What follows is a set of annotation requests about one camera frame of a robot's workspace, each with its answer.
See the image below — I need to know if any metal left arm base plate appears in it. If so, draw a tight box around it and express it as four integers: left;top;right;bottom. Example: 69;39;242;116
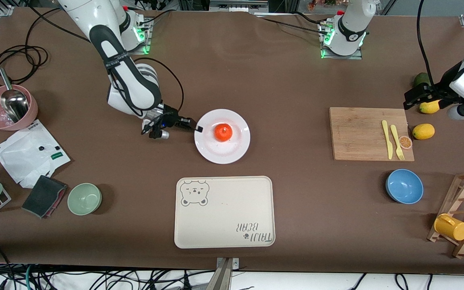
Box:
319;22;364;60

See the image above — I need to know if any wooden cutting board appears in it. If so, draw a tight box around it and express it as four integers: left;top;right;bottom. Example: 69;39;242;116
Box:
329;107;415;162

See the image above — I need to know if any blue bowl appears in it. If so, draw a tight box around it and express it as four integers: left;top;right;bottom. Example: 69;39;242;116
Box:
385;169;424;205

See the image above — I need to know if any white plastic bag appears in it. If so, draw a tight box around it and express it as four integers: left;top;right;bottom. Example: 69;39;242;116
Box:
0;119;71;189

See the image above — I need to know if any yellow plastic knife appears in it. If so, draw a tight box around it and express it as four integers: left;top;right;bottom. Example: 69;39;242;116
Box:
381;120;394;160

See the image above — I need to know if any black cable between bases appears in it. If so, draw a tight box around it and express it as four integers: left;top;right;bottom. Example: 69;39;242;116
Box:
252;11;326;33

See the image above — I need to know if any orange fruit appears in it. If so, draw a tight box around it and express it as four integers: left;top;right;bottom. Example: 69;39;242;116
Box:
214;123;233;142

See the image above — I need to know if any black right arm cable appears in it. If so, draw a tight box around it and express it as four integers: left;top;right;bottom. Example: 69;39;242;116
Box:
135;57;184;114

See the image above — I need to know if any folded grey cloth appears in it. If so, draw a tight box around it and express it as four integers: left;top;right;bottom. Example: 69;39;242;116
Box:
22;175;68;219

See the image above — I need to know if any wooden cup rack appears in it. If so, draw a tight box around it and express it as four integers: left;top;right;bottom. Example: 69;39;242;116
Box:
427;170;464;259

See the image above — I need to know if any pale green bowl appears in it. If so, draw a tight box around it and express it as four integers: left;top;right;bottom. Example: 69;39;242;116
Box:
67;183;102;216

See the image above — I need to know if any yellow cup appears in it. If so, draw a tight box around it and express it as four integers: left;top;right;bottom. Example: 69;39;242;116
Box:
434;213;464;241

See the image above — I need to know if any yellow lemon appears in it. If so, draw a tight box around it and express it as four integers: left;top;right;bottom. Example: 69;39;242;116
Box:
412;123;435;140
419;100;442;114

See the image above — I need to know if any metal table edge bracket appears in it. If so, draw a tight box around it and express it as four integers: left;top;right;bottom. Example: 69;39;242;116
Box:
211;257;240;290

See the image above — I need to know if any thick black hanging cable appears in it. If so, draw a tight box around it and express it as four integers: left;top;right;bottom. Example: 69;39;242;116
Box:
416;0;435;87

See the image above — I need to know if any cream bear print tray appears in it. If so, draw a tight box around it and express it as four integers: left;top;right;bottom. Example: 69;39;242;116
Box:
174;176;276;249

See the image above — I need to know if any dark green lime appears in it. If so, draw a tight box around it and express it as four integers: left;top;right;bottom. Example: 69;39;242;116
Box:
413;72;432;88

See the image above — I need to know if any brown table cover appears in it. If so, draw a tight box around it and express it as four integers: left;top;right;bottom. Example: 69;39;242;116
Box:
0;6;464;275

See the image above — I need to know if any yellow plastic fork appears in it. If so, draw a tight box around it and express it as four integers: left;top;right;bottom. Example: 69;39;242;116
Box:
390;124;406;161

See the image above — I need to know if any metal scoop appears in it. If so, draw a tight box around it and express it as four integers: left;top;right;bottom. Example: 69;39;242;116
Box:
0;68;29;123

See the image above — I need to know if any white round plate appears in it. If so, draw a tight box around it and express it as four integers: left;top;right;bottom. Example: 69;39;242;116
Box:
194;109;251;164

